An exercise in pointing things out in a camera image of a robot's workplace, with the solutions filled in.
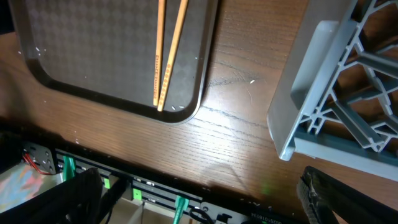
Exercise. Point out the right wooden chopstick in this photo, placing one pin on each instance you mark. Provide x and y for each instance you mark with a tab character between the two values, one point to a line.
172	54

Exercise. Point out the wooden chopstick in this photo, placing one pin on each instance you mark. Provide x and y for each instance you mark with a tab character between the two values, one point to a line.
159	50
172	54

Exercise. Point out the black rail with green clips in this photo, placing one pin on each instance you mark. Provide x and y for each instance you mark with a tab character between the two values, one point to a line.
161	190

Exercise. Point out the grey dishwasher rack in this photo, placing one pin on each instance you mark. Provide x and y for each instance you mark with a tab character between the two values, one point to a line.
336	99

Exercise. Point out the dark brown serving tray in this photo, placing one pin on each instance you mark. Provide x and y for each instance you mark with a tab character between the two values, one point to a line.
104	51

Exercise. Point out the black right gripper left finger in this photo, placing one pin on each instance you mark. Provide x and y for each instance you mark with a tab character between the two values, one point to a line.
75	201

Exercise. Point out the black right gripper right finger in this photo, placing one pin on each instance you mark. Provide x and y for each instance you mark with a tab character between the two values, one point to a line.
324	197

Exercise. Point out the left wooden chopstick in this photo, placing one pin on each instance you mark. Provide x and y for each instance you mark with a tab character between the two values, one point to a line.
159	50

